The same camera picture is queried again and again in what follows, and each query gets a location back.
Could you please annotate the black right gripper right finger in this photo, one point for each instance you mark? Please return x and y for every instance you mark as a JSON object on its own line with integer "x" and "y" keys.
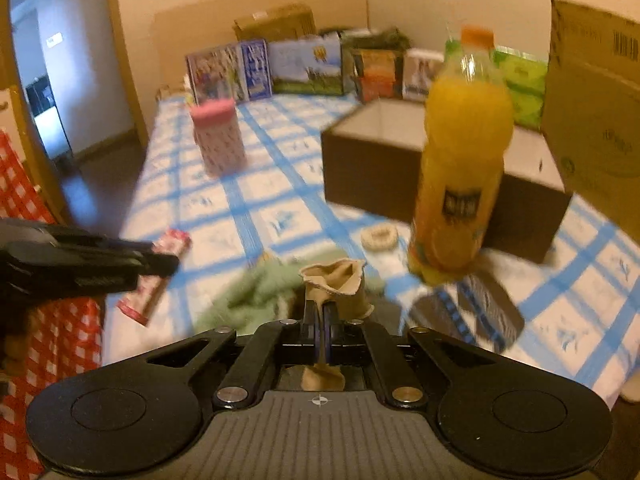
{"x": 367, "y": 344}

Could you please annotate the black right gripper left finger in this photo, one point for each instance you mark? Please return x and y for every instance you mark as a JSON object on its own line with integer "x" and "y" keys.
{"x": 257, "y": 367}

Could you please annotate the green fluffy towel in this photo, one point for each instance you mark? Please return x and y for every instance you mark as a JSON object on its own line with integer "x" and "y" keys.
{"x": 268, "y": 290}

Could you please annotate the tan stocking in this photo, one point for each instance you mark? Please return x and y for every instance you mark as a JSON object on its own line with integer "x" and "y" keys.
{"x": 340, "y": 283}

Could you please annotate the red patterned plaster packet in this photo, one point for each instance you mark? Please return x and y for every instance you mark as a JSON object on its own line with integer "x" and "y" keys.
{"x": 140, "y": 304}

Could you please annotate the brown patterned knit sock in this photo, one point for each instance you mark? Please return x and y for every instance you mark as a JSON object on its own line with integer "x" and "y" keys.
{"x": 477, "y": 310}

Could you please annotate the person's left hand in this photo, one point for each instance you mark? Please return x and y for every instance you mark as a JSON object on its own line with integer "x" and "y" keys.
{"x": 15, "y": 345}

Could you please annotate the red checkered cloth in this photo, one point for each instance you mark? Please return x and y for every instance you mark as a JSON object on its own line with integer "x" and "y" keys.
{"x": 65, "y": 339}

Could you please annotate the cream hair scrunchie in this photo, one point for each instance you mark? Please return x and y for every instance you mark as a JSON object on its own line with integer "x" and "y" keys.
{"x": 380, "y": 238}

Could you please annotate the blue checkered bed sheet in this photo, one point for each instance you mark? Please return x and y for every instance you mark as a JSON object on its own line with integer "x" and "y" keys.
{"x": 580, "y": 307}

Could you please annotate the brown open cardboard box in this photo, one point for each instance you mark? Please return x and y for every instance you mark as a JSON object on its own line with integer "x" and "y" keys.
{"x": 371, "y": 160}

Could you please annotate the pink patterned canister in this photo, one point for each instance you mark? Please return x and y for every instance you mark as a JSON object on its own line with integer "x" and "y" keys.
{"x": 218, "y": 135}

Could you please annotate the red food tray lower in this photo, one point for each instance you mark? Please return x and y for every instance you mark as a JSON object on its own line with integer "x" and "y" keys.
{"x": 371, "y": 88}

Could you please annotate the blue milk carton box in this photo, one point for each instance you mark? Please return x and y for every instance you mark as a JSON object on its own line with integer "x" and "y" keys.
{"x": 237, "y": 71}

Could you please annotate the cow picture milk box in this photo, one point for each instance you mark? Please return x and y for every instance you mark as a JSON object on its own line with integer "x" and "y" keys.
{"x": 309, "y": 65}

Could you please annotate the wooden headboard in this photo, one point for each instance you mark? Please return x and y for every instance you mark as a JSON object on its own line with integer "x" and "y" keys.
{"x": 207, "y": 23}

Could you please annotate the orange juice bottle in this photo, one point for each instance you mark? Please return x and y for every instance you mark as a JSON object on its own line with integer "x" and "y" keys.
{"x": 460, "y": 177}

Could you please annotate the orange food tray upper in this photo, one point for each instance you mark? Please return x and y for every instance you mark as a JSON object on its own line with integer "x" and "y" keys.
{"x": 376, "y": 62}

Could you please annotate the white product box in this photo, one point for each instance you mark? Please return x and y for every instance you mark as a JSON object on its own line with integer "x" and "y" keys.
{"x": 421, "y": 67}

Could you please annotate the brown cardboard box behind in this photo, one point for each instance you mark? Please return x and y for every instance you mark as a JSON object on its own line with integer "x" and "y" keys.
{"x": 289, "y": 22}

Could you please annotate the large cardboard shipping box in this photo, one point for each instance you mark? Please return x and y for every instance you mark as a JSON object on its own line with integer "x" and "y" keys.
{"x": 591, "y": 113}

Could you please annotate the green tissue pack bundle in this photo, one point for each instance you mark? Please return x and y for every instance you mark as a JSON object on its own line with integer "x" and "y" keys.
{"x": 520, "y": 85}

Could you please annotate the dark bag with straps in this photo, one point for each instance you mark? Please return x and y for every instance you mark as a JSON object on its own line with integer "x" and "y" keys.
{"x": 361, "y": 38}

